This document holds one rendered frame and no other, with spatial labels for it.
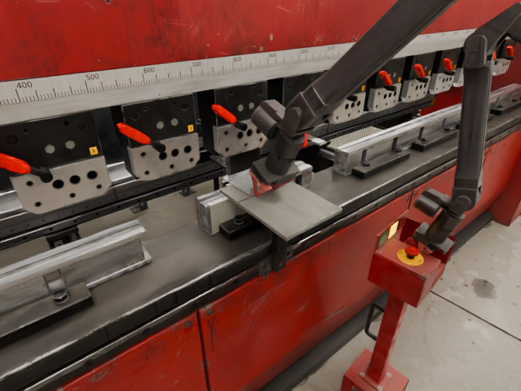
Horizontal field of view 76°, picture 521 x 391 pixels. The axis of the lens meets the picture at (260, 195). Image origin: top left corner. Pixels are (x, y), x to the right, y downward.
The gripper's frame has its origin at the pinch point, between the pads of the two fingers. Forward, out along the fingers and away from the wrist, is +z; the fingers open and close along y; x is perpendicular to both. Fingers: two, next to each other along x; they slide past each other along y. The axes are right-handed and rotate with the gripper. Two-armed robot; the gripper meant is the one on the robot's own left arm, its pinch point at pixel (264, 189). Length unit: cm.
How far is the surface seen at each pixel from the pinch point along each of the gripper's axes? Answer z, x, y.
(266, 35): -28.0, -21.9, -5.5
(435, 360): 74, 76, -75
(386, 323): 39, 47, -36
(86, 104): -19.5, -18.4, 34.6
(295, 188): -0.4, 3.1, -7.8
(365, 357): 72, 55, -43
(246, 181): 4.5, -6.8, -0.4
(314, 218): -5.9, 14.4, -1.7
